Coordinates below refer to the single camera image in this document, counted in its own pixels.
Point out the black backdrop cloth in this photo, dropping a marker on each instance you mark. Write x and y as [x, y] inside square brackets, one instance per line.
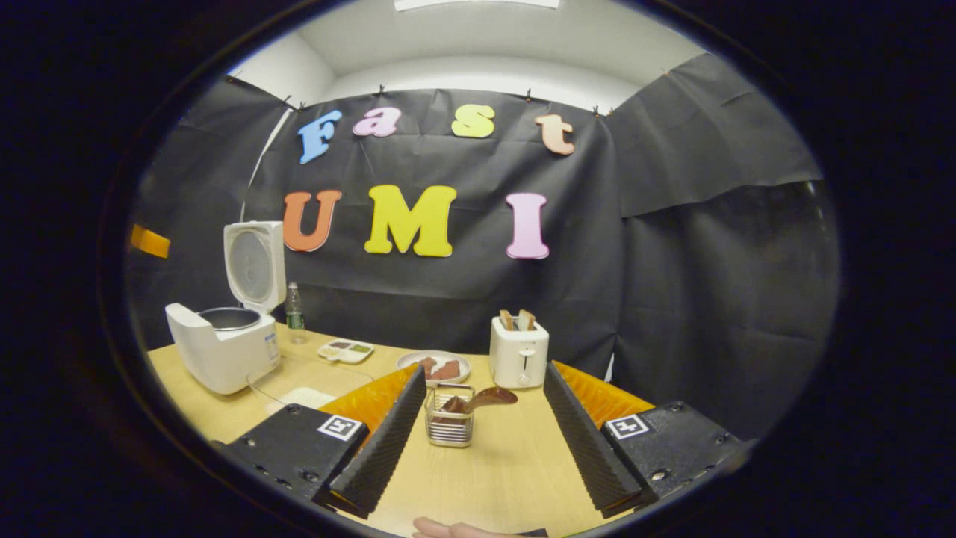
[463, 291]

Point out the brown wooden spoon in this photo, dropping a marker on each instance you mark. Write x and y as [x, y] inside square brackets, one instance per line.
[489, 396]

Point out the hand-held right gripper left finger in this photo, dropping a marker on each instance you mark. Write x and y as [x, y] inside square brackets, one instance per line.
[381, 441]

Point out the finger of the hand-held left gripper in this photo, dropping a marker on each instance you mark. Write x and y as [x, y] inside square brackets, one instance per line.
[149, 241]

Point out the white round plate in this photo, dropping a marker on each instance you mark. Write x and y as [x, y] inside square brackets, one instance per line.
[463, 368]

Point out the white divided bean dish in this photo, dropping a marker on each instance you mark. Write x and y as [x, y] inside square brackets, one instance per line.
[345, 351]

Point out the toasted bread slice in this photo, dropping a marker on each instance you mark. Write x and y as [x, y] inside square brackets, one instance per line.
[526, 320]
[507, 320]

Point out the white toaster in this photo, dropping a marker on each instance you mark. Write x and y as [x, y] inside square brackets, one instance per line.
[519, 355]

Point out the clear plastic water bottle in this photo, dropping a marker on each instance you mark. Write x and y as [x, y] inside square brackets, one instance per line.
[295, 317]

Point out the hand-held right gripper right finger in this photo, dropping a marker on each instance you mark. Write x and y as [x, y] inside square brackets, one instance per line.
[582, 441]

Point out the brown meat piece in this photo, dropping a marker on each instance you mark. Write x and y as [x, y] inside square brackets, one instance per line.
[427, 365]
[448, 370]

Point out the white rice cooker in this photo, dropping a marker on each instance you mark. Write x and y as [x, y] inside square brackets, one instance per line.
[224, 351]

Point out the long ceiling light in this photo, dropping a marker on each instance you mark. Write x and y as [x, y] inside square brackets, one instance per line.
[478, 4]

